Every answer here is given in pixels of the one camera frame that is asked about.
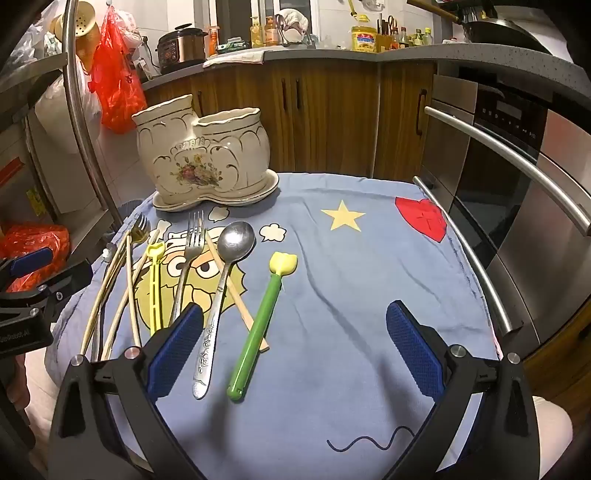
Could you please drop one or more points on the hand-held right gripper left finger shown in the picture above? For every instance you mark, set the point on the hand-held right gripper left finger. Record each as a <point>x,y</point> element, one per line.
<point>178,350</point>

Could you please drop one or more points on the orange bottle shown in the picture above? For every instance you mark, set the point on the orange bottle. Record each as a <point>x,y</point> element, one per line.
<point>213,41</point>

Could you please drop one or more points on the dark sauce bottle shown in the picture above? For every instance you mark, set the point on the dark sauce bottle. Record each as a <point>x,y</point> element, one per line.
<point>404,39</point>

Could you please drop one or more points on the yellow liquid bottle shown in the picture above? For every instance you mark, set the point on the yellow liquid bottle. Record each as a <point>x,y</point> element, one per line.
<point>256,34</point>

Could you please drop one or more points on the yellow sticker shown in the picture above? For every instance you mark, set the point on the yellow sticker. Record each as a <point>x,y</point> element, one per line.
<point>37,203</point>

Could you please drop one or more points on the cream ceramic holder tray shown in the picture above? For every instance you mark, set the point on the cream ceramic holder tray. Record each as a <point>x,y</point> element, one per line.
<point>258,196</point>

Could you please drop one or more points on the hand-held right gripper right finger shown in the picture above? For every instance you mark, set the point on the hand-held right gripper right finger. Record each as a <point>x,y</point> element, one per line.
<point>415,350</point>

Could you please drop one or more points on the metal storage rack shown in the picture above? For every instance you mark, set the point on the metal storage rack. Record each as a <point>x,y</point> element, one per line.
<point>78,92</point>

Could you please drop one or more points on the green-capped condiment bottle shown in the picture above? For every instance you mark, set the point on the green-capped condiment bottle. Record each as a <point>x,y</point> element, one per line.
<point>418,39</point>
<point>428,38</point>

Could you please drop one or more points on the floral ceramic utensil holder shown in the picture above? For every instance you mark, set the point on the floral ceramic utensil holder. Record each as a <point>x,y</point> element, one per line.
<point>207,147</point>

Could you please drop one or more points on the blue cartoon printed cloth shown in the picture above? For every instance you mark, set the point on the blue cartoon printed cloth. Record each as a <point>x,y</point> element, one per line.
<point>346,286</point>

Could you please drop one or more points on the yellow plastic colander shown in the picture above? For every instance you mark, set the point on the yellow plastic colander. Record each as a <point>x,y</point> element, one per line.
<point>76,21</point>

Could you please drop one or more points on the amber liquid bottle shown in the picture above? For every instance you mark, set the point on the amber liquid bottle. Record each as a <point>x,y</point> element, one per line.
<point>271,33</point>

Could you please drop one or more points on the wooden kitchen cabinets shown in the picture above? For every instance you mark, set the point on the wooden kitchen cabinets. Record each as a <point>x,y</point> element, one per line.
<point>323,120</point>

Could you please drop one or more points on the gold fork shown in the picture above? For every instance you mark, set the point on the gold fork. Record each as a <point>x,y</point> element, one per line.
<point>138,228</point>

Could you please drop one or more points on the brown rice cooker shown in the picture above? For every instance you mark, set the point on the brown rice cooker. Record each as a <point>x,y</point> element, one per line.
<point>182,46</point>

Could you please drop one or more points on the crumpled red plastic bag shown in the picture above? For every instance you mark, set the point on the crumpled red plastic bag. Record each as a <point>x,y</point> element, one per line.
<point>41,235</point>

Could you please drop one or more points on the white counter cloth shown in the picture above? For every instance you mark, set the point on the white counter cloth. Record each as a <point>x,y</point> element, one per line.
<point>235,56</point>

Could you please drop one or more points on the dark wok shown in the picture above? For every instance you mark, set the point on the dark wok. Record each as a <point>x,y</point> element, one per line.
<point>503,32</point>

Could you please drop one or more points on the wooden knife block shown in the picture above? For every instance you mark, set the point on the wooden knife block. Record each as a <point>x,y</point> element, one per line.
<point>385,39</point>

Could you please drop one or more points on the all-yellow plastic tulip utensil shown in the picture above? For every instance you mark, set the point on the all-yellow plastic tulip utensil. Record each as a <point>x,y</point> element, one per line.
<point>155,295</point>

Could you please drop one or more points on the silver fork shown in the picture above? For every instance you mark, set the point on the silver fork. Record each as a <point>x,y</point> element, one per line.
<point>195,240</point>

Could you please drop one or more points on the red sticker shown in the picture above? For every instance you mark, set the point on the red sticker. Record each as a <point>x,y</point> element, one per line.
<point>11,171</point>

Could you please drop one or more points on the silver spoon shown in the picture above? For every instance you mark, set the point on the silver spoon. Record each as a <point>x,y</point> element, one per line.
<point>236,242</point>

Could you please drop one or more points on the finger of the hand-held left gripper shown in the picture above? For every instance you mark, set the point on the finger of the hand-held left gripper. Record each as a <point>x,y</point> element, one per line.
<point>32,259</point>
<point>74,277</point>

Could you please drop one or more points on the white plastic bag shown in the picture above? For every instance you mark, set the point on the white plastic bag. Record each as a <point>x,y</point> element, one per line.
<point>60,138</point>

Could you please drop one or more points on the green box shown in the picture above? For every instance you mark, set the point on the green box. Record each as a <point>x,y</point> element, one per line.
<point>233,46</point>

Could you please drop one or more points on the white dishcloth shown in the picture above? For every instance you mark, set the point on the white dishcloth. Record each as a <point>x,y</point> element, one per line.
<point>294,19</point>

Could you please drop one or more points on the yellow cooking oil bottle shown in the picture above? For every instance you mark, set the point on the yellow cooking oil bottle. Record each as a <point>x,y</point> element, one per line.
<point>364,40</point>

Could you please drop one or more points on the stainless steel oven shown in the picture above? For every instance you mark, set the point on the stainless steel oven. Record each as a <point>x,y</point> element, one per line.
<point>508,207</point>

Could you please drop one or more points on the hanging red plastic bag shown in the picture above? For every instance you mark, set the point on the hanging red plastic bag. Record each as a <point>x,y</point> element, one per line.
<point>115,87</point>

